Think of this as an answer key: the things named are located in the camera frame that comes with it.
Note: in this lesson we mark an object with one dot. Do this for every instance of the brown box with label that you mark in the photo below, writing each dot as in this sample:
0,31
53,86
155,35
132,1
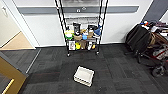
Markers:
90,35

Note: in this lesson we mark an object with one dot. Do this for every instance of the black chair with dark cloth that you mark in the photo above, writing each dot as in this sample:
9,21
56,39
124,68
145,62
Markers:
137,38

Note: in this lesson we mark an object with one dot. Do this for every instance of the brown paper bag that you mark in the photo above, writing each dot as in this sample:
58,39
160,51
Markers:
84,44

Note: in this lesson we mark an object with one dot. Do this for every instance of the small white wall socket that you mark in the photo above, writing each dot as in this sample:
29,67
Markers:
83,8
78,10

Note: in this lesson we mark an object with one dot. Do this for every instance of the yellow packet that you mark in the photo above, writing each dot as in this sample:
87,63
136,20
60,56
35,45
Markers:
78,46

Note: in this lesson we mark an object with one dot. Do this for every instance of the white door frame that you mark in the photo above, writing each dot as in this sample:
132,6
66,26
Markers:
23,23

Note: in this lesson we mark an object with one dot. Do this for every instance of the dark red wheeled cart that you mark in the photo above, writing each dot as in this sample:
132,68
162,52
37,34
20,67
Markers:
160,53

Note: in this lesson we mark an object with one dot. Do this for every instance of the pale basket with dark spots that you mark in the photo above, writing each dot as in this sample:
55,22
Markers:
81,79

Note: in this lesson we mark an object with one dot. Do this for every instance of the small blue cup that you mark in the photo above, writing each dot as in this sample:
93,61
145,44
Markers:
84,36

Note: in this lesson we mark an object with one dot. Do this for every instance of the black and white packet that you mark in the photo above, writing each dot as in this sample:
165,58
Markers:
91,46

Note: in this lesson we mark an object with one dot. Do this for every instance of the brown cardboard box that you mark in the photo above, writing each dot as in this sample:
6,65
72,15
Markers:
78,37

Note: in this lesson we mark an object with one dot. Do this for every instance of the small blue orange item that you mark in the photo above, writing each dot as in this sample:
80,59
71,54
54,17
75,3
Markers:
144,23

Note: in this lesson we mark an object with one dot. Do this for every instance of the white printed box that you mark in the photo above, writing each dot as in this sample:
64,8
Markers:
72,45

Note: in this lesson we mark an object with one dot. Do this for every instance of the flat black pouch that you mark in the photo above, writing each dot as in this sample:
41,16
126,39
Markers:
92,28

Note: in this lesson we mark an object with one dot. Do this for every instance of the long grey wall band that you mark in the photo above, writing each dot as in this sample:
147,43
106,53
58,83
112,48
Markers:
43,10

